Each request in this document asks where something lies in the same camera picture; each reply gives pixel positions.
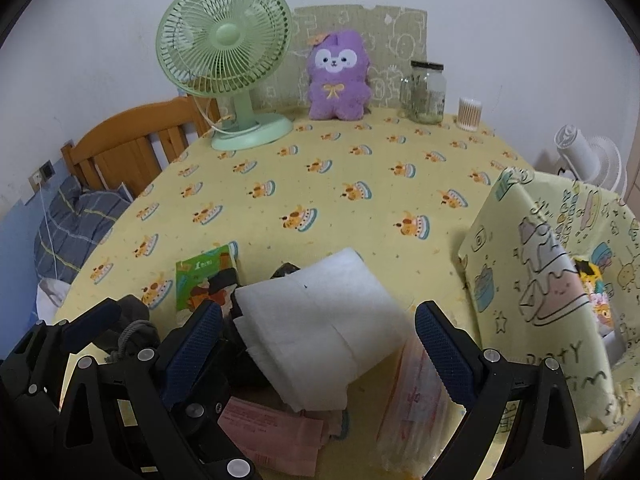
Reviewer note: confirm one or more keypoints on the wooden bed headboard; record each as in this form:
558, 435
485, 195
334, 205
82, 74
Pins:
125, 135

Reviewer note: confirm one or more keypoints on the green snack packet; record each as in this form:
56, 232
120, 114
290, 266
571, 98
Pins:
200, 270

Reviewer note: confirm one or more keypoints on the green desk fan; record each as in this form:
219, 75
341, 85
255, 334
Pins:
225, 35

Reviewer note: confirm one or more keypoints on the wall socket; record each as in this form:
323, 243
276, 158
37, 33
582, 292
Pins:
45, 171

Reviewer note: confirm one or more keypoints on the white fan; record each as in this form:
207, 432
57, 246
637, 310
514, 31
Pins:
585, 152

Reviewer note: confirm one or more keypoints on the grey plaid pillow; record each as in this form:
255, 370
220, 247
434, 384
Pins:
75, 225

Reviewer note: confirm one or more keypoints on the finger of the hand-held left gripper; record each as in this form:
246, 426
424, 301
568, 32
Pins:
95, 319

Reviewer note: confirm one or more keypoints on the cotton swab container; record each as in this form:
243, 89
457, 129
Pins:
470, 115

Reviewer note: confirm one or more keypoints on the white pillow-shaped packet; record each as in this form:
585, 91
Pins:
320, 320

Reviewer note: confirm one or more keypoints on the yellow printed fabric storage bag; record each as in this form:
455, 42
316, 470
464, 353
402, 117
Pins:
525, 260

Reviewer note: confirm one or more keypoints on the pink paper slip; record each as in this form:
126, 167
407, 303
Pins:
270, 430

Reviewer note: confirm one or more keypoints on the clear red-printed plastic bag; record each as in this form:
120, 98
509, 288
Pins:
405, 410

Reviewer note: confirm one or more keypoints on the purple plush toy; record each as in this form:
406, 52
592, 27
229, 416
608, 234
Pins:
335, 95

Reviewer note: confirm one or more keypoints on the glass jar with black lid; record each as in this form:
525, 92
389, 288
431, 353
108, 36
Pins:
425, 95

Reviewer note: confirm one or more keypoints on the beige printed board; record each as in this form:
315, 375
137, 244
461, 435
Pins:
395, 35

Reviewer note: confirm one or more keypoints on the white cloth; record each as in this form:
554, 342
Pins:
52, 295

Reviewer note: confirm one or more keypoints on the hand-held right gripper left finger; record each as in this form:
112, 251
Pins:
192, 355

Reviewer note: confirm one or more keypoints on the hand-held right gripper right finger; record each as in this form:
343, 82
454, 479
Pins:
445, 355

